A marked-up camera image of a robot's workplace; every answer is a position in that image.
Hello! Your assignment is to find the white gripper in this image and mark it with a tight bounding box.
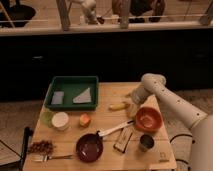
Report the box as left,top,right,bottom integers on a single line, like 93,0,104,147
122,85,149,118

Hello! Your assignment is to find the yellow banana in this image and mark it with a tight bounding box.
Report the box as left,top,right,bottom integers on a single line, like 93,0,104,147
109,102,130,111

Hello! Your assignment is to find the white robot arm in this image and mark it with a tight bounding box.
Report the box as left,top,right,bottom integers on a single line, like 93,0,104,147
127,73,213,171

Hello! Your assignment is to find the orange bowl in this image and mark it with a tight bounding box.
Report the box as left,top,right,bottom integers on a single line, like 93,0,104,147
135,107,163,132

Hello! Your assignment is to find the purple bowl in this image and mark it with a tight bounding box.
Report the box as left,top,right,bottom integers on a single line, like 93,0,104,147
76,134,103,163

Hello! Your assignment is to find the dark rectangular eraser block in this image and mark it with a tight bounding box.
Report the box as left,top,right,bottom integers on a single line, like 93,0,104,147
113,128,133,153

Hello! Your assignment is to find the metal cup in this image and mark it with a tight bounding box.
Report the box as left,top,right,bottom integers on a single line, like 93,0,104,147
139,134,155,152

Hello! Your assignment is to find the grey triangular wedge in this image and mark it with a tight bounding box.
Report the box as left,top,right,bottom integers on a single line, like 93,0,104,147
73,88,92,104

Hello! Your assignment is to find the orange fruit piece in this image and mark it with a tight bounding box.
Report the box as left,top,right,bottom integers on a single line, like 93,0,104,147
79,113,91,127

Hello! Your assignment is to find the green plastic tray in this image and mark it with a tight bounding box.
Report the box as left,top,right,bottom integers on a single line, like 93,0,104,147
45,76,99,111

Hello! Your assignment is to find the white cup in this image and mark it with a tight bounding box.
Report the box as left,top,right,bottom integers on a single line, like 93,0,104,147
51,112,69,131

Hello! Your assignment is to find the grey rectangular sponge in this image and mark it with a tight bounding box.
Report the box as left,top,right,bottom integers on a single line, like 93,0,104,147
51,91,64,105

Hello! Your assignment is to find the light green cup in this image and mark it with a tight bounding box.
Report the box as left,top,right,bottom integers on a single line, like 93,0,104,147
40,111,54,128

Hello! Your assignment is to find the person in background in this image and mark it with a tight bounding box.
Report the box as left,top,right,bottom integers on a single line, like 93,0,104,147
112,0,166,23

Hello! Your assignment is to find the bunch of brown grapes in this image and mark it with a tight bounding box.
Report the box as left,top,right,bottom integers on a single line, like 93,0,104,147
28,140,54,154

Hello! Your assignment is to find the silver fork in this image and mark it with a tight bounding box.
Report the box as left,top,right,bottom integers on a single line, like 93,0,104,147
33,155,73,162

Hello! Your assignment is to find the white-handled knife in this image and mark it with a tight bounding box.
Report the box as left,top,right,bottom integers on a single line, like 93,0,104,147
97,120,134,137

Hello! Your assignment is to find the black cable on floor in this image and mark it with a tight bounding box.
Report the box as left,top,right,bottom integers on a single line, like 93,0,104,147
169,133,196,171

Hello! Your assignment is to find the black chair frame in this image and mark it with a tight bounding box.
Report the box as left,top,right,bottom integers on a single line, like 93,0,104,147
0,127,33,171

